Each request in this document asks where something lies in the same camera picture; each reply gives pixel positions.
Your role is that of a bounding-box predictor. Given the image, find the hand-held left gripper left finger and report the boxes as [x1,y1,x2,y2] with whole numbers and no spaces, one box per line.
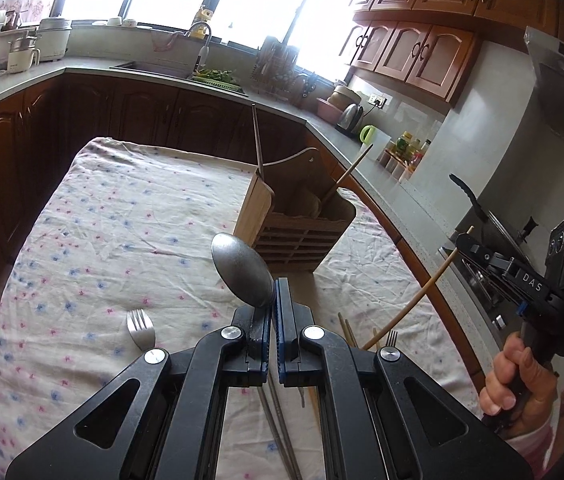
[6,305,273,480]

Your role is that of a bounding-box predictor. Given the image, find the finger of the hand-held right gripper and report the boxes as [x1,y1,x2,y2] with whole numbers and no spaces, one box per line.
[454,232,518,273]
[462,255,530,311]

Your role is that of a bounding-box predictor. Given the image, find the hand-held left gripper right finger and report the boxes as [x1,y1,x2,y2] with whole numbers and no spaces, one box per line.
[273,277,535,480]

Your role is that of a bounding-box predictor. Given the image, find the metal spoon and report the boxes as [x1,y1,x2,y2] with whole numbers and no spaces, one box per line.
[211,232,277,331]

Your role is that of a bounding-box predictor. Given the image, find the wooden utensil holder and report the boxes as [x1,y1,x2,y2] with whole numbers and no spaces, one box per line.
[233,147,357,273]

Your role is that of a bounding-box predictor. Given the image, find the person's right forearm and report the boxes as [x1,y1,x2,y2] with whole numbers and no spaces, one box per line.
[504,420,564,466]

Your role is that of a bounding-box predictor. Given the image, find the person's right hand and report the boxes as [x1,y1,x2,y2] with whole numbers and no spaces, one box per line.
[478,332,558,431]

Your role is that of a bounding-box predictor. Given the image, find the black wok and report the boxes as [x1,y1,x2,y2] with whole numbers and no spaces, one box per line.
[449,174,538,266]

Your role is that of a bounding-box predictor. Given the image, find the row of condiment bottles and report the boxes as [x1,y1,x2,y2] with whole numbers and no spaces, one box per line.
[379,131,433,183]

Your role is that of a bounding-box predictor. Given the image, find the stainless steel kettle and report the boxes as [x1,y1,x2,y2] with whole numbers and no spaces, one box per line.
[336,102,365,136]

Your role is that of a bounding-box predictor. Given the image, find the floral tablecloth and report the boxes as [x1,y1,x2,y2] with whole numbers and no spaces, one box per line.
[0,136,485,480]

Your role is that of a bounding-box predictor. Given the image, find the wooden upper cabinets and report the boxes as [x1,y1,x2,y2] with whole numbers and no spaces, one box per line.
[347,0,563,106]

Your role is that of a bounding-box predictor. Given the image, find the wooden cabinets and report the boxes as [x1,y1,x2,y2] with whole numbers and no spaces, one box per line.
[347,0,563,106]
[0,72,307,281]

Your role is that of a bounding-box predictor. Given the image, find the stacked plastic basins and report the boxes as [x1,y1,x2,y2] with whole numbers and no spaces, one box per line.
[316,85,363,122]

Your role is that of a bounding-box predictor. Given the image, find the dark kitchen object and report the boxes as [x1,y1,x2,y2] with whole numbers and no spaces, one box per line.
[299,74,319,108]

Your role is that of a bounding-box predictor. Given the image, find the wooden lower cabinets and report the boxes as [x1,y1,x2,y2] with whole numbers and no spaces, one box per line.
[0,72,307,281]

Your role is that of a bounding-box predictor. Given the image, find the green vegetables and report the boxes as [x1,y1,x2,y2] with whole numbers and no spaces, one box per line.
[192,67,243,92]

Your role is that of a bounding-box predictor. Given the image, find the dish rack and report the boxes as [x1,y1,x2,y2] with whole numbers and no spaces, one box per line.
[249,36,310,98]

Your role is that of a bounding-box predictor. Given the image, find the metal faucet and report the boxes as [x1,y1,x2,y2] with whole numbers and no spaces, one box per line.
[185,22,213,72]

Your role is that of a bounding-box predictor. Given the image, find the kitchen sink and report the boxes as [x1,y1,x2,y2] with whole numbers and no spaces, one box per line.
[110,60,195,80]

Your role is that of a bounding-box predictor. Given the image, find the pink cloth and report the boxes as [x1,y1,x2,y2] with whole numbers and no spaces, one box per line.
[152,32,185,52]

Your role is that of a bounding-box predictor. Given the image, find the yellow bottle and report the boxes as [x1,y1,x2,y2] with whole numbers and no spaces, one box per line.
[195,5,213,38]

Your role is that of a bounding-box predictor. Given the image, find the grey kitchen countertop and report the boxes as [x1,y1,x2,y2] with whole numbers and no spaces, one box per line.
[0,52,493,376]

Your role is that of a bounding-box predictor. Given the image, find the grey rice cooker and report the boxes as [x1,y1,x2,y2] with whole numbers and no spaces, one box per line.
[38,17,72,63]

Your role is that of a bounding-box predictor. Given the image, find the white electric pot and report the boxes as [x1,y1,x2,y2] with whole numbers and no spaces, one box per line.
[8,35,41,75]

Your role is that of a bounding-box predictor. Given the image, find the green handled white mug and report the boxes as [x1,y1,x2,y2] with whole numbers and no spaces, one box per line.
[373,132,393,162]

